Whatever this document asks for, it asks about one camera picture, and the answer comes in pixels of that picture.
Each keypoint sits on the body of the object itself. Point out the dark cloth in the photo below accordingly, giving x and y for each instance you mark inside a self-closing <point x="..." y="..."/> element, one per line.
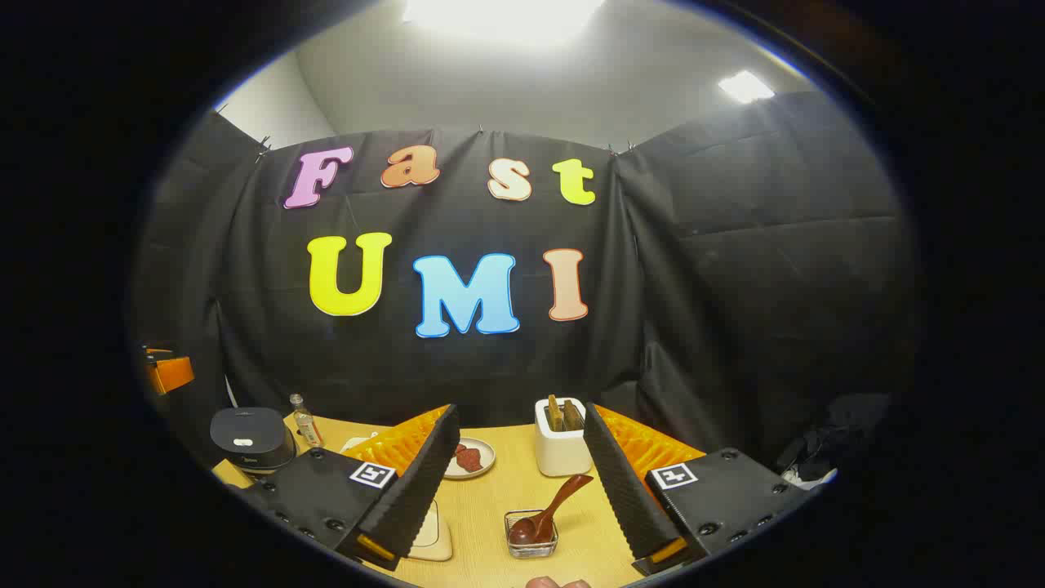
<point x="833" y="437"/>

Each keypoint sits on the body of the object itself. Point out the white chopstick holder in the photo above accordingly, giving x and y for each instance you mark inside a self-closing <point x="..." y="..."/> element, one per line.
<point x="559" y="453"/>

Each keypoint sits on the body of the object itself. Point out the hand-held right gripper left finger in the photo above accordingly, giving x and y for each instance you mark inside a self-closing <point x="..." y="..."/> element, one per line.
<point x="420" y="482"/>

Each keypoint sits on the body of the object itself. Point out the small clear glass container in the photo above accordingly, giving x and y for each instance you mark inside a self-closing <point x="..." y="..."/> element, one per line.
<point x="531" y="552"/>

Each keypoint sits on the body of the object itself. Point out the small ceiling light panel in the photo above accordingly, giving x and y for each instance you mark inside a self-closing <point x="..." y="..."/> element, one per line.
<point x="745" y="86"/>

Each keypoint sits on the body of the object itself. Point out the white divided grain dish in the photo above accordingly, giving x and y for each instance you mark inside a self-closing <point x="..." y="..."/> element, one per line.
<point x="355" y="443"/>

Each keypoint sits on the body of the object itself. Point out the small clear glass bottle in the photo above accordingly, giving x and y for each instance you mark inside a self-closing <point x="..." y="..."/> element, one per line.
<point x="307" y="426"/>

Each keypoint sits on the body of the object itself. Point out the white rice tray clear lid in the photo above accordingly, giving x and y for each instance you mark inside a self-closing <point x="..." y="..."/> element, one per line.
<point x="431" y="531"/>

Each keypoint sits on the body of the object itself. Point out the large ceiling light panel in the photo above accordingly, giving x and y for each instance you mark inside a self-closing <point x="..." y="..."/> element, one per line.
<point x="502" y="16"/>

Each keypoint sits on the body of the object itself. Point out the round white plate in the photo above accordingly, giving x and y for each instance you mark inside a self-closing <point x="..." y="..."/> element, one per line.
<point x="486" y="457"/>

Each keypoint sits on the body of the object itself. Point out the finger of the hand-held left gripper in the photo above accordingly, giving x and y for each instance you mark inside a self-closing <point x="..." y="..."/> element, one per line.
<point x="173" y="374"/>

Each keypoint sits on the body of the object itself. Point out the brown wooden spoon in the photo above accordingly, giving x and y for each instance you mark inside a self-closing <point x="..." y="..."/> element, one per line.
<point x="555" y="506"/>

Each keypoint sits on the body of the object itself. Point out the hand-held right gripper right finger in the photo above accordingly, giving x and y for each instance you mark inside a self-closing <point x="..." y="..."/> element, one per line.
<point x="624" y="490"/>

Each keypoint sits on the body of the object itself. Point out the black backdrop cloth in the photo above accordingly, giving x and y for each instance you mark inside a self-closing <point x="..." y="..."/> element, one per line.
<point x="490" y="367"/>

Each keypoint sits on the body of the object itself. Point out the dark grey rice cooker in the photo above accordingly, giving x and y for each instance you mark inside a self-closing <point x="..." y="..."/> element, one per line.
<point x="253" y="429"/>

